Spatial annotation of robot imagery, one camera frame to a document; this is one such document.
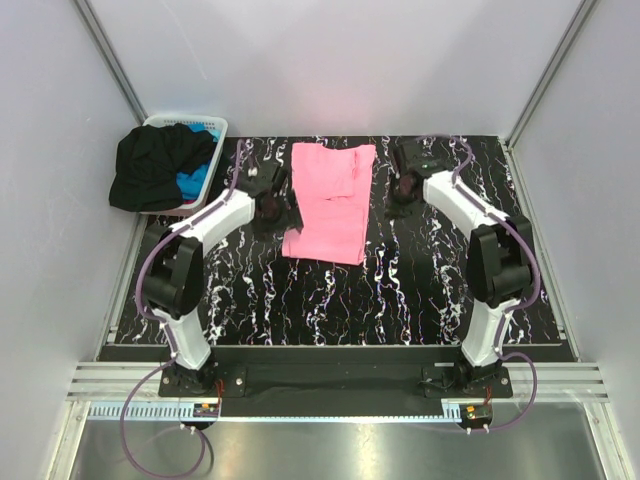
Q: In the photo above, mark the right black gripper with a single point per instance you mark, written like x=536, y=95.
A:
x=395, y=211

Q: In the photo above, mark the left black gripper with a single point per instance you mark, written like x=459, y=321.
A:
x=290, y=218

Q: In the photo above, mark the pink t shirt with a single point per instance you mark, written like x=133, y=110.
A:
x=332, y=188

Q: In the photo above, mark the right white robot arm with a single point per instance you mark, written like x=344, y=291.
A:
x=502, y=273

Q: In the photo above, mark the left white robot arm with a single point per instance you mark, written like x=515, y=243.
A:
x=171, y=284

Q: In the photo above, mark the blue t shirt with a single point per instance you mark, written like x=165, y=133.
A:
x=191, y=185

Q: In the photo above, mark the white plastic laundry basket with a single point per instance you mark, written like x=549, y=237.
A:
x=210, y=123

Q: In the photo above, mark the black t shirt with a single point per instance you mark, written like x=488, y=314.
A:
x=148, y=162

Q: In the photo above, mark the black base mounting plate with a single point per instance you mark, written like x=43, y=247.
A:
x=302, y=381

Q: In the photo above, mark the left orange connector box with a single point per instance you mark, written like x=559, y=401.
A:
x=206, y=410

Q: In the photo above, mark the orange connector box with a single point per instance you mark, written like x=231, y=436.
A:
x=477, y=412
x=206, y=410

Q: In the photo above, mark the right orange connector box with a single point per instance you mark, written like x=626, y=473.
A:
x=477, y=412

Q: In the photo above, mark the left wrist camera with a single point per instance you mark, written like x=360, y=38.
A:
x=268, y=178

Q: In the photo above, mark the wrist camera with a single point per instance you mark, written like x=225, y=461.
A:
x=410, y=157
x=268, y=178

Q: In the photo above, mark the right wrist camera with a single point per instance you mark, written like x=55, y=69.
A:
x=410, y=157

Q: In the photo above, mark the aluminium frame rail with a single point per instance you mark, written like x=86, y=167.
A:
x=131, y=390

